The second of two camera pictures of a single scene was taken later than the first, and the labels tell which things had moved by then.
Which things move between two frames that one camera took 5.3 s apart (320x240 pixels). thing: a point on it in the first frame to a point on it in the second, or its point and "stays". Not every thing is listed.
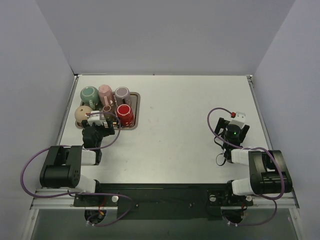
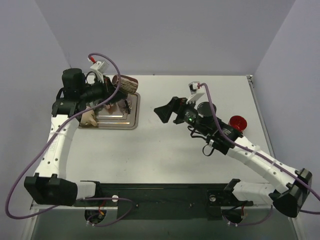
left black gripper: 97,127 to 107,88
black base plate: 166,201 stays
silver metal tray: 110,112 stays
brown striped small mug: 107,108 to 128,83
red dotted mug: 125,114 to 238,122
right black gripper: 221,123 to 179,110
